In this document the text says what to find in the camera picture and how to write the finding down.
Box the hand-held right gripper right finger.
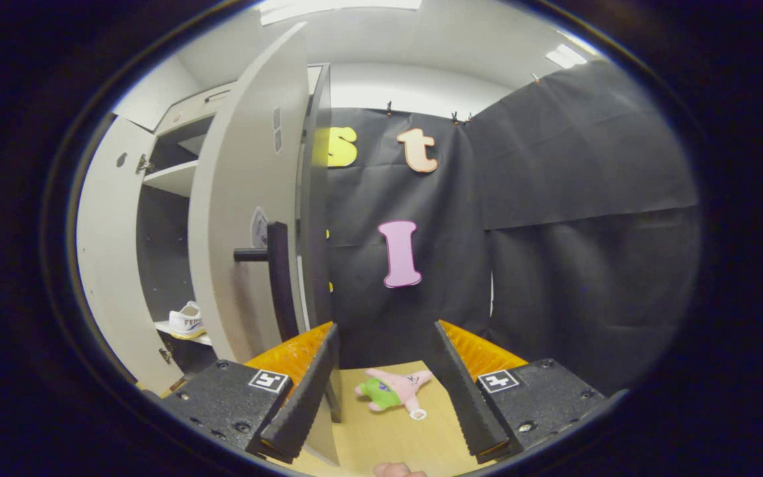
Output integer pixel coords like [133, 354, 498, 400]
[429, 319, 612, 464]

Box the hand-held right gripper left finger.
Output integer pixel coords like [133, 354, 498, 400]
[158, 322, 342, 464]

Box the white canvas shoe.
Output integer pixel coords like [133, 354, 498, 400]
[168, 301, 207, 340]

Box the grey cabinet door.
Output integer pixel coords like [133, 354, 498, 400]
[76, 114, 183, 396]
[188, 22, 342, 466]

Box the grey white shoe cabinet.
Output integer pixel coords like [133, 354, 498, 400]
[136, 63, 333, 372]

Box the pink green plush toy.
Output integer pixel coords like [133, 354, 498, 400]
[355, 368, 433, 420]

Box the black backdrop cloth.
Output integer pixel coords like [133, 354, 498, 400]
[315, 60, 700, 398]

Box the ceiling light panel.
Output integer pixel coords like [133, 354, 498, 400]
[259, 0, 422, 26]
[546, 44, 587, 69]

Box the black door handle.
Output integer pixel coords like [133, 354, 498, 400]
[234, 222, 300, 342]

